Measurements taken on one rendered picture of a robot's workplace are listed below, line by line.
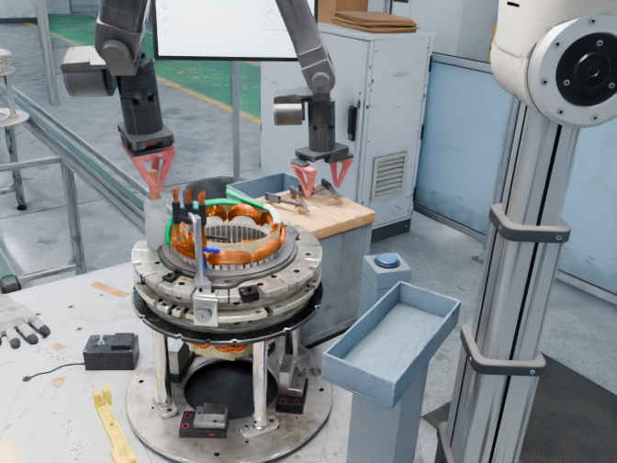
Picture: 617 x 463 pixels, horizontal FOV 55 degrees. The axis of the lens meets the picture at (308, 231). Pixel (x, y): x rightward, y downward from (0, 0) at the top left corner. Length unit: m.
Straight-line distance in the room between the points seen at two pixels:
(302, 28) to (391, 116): 2.21
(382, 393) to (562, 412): 1.80
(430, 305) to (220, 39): 1.25
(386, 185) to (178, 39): 1.82
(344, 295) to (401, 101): 2.19
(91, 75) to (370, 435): 0.68
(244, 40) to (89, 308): 0.98
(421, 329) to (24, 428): 0.71
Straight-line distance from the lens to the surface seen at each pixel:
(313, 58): 1.20
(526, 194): 1.00
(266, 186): 1.46
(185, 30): 2.00
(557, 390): 2.67
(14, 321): 1.47
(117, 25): 0.86
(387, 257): 1.13
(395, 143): 3.44
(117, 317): 1.46
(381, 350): 0.91
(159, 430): 1.12
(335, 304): 1.31
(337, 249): 1.24
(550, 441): 2.42
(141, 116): 0.93
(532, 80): 0.88
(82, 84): 0.95
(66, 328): 1.45
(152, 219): 1.01
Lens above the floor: 1.56
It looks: 25 degrees down
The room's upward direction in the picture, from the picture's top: 3 degrees clockwise
